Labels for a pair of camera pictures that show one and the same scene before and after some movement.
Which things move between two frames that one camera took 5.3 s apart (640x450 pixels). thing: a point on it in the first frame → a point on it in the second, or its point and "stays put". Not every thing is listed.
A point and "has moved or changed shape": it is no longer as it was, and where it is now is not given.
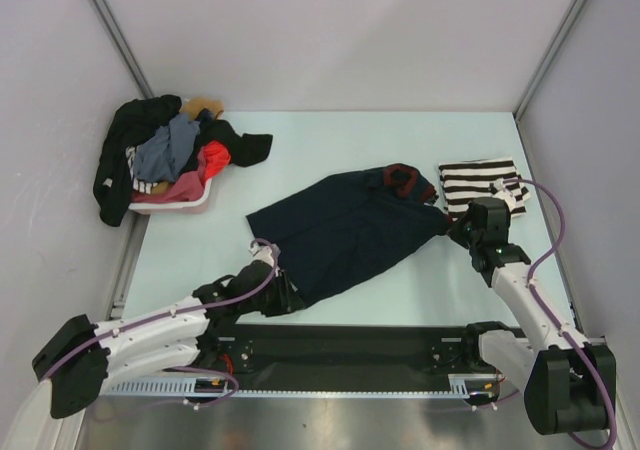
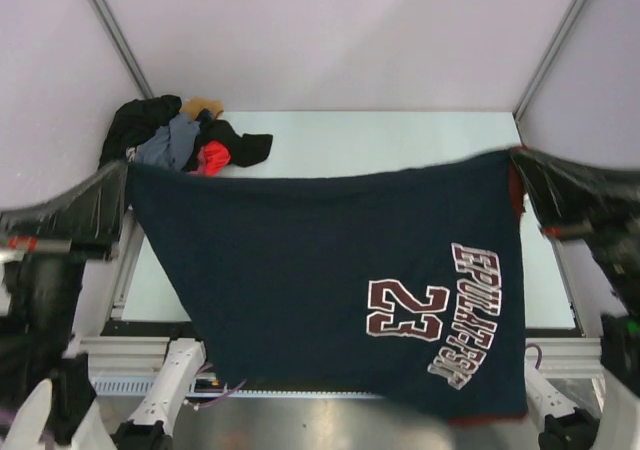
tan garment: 194,106 stays put
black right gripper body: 462,232 → 618,253
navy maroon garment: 328,232 has moved or changed shape
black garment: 128,118 stays put
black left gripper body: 273,301 → 51,276
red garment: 216,156 stays put
